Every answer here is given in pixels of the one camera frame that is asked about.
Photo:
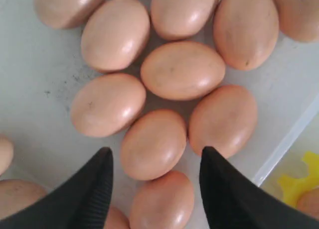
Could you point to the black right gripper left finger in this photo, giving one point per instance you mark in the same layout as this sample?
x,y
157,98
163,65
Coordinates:
x,y
82,202

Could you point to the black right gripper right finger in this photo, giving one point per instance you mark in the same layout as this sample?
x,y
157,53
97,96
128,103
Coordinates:
x,y
231,201

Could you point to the brown egg placed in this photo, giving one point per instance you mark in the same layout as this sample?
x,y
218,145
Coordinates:
x,y
183,70
309,203
6,153

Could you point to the clear plastic container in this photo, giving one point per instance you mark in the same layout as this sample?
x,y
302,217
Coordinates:
x,y
42,69

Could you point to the brown egg near middle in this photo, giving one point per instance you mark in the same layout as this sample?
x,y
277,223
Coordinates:
x,y
116,219

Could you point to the brown egg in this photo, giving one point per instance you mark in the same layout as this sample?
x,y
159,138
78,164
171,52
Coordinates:
x,y
107,104
63,14
245,32
116,219
225,119
16,195
153,145
115,35
163,203
180,19
299,19

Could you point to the yellow plastic egg tray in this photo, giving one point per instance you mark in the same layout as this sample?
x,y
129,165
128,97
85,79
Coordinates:
x,y
293,188

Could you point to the brown egg near right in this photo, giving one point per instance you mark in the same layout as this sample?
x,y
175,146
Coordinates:
x,y
163,203

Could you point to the brown egg near left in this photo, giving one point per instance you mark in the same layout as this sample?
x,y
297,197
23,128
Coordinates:
x,y
16,195

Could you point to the brown egg front right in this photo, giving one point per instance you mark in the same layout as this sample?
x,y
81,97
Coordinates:
x,y
225,119

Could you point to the brown egg front centre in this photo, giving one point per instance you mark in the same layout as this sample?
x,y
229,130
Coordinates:
x,y
153,145

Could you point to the brown egg centre back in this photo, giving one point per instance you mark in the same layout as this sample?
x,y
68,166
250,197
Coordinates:
x,y
245,32

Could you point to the brown egg left upper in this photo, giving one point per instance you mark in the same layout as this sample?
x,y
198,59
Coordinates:
x,y
63,14

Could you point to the brown egg back middle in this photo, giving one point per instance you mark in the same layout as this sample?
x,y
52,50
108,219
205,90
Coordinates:
x,y
180,19

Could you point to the brown egg right side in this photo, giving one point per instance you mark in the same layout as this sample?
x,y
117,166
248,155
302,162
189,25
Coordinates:
x,y
299,19

